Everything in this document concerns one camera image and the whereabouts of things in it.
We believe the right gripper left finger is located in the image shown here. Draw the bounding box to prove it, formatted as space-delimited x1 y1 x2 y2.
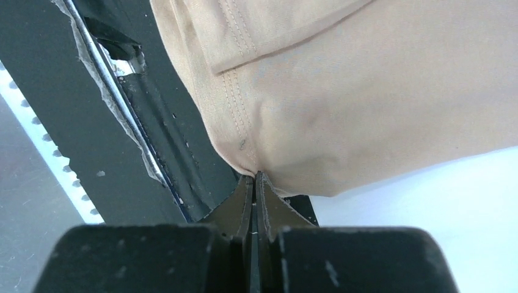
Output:
200 176 254 292

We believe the beige t shirt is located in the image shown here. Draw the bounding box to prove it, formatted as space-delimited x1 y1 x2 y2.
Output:
150 1 517 197

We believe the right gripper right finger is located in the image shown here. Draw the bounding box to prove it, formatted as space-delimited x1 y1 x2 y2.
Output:
255 172 314 292

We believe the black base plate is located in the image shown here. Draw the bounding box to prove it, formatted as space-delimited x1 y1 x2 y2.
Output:
0 0 321 227

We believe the white cable duct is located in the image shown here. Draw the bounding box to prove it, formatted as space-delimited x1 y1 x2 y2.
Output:
1 64 105 225

